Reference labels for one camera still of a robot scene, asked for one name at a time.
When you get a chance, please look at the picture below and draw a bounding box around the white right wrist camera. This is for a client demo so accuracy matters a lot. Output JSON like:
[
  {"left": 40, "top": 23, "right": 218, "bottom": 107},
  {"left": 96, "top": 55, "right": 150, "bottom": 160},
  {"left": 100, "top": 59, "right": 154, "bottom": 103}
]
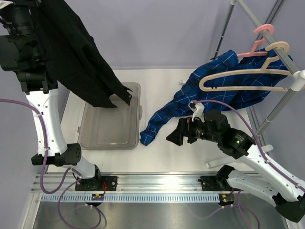
[{"left": 188, "top": 101, "right": 204, "bottom": 122}]

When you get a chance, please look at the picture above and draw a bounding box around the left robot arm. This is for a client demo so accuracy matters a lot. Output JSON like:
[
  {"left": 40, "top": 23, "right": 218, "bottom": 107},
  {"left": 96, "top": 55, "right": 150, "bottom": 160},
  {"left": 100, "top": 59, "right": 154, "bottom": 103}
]
[{"left": 0, "top": 0, "right": 102, "bottom": 190}]

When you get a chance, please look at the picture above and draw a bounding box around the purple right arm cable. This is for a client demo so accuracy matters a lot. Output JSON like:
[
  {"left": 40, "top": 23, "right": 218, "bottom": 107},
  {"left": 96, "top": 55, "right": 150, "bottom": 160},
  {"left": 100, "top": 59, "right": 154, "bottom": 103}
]
[{"left": 194, "top": 99, "right": 305, "bottom": 191}]

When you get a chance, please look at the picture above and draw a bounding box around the aluminium mounting rail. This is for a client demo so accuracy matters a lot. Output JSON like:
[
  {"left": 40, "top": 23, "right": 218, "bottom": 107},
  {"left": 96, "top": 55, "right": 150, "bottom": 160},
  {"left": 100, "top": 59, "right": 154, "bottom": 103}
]
[{"left": 31, "top": 172, "right": 232, "bottom": 193}]

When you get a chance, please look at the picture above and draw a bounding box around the slotted cable duct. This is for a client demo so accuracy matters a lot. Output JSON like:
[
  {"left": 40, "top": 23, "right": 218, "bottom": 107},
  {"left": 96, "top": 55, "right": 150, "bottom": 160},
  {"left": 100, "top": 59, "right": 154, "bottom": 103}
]
[{"left": 41, "top": 193, "right": 220, "bottom": 203}]

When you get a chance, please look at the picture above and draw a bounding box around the pink plastic hanger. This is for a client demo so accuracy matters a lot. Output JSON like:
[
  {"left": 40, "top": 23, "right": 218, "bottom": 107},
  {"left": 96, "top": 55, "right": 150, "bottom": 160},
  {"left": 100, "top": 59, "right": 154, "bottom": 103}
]
[{"left": 237, "top": 24, "right": 275, "bottom": 58}]

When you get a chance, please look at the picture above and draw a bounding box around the blue plaid shirt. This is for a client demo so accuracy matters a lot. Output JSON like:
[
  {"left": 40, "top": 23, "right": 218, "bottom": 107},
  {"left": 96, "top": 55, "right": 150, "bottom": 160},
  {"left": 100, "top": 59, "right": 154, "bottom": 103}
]
[{"left": 140, "top": 50, "right": 286, "bottom": 146}]

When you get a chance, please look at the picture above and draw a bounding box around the clear plastic bin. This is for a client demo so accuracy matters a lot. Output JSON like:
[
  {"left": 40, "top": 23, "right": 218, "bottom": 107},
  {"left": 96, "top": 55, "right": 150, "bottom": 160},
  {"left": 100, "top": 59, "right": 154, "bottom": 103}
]
[{"left": 78, "top": 82, "right": 142, "bottom": 150}]

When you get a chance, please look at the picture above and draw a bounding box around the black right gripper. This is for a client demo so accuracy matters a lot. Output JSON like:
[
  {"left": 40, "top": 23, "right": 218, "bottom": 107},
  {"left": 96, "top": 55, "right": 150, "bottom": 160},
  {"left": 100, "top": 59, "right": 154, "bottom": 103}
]
[{"left": 166, "top": 114, "right": 220, "bottom": 146}]

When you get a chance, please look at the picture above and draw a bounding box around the beige wooden hanger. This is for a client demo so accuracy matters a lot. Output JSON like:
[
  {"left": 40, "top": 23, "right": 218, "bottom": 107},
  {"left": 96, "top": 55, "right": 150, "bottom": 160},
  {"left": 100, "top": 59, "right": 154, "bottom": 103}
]
[{"left": 199, "top": 41, "right": 296, "bottom": 93}]

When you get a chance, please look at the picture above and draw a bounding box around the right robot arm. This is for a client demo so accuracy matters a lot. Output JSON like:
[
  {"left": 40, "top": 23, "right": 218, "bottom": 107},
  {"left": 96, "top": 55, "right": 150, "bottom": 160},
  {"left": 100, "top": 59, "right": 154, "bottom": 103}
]
[{"left": 166, "top": 110, "right": 305, "bottom": 222}]

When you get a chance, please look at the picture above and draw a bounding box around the metal clothes rack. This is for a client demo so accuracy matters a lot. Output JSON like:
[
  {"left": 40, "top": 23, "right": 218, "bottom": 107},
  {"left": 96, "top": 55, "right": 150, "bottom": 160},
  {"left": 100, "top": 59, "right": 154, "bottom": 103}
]
[{"left": 178, "top": 0, "right": 305, "bottom": 169}]

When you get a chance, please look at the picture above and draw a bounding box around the black shirt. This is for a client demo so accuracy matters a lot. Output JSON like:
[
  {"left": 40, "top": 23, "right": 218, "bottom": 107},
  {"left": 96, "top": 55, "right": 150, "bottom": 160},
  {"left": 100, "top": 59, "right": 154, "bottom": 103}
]
[{"left": 32, "top": 0, "right": 132, "bottom": 108}]

